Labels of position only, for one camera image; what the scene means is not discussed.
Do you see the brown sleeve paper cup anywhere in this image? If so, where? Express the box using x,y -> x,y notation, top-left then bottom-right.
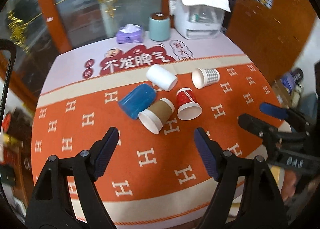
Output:
138,98 -> 175,135

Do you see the red paper cup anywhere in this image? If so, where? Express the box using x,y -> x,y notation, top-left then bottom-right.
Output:
176,87 -> 202,121

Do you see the grey checkered paper cup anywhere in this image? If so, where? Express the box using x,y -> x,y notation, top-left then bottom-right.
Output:
191,68 -> 220,90

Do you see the white plastic cup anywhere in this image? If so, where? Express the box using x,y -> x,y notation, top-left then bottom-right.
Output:
146,64 -> 178,91

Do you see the blue translucent plastic cup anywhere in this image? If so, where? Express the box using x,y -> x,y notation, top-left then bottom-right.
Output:
118,84 -> 156,120

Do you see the brown wooden sideboard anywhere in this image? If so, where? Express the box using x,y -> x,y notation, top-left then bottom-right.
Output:
227,0 -> 316,83

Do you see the orange H-pattern tablecloth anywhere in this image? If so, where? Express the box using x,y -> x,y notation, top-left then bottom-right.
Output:
31,30 -> 290,228

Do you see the white countertop appliance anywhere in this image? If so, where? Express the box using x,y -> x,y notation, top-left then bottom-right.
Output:
174,0 -> 225,40

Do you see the teal canister brown lid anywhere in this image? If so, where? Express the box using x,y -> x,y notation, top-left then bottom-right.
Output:
149,12 -> 170,42

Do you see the purple tissue pack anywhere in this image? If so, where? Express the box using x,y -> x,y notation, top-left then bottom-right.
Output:
116,24 -> 145,43

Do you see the wooden glass door cabinet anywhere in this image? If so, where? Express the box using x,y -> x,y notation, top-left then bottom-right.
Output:
1,0 -> 168,100

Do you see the black cable at left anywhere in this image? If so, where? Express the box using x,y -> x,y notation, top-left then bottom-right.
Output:
0,39 -> 17,204

